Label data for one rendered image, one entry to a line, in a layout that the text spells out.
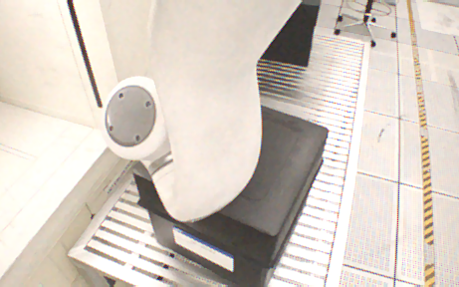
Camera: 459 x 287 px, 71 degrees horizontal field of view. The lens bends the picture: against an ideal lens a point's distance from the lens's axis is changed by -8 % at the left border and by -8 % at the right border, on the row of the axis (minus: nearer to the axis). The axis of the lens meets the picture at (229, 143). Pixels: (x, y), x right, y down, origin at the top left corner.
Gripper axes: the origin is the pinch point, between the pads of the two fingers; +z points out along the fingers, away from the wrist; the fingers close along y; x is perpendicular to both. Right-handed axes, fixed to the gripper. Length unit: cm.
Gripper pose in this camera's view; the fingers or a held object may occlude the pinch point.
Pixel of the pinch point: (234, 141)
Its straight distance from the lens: 62.8
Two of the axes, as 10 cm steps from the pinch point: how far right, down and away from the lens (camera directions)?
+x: -3.4, 9.4, 0.5
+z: 3.4, 0.7, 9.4
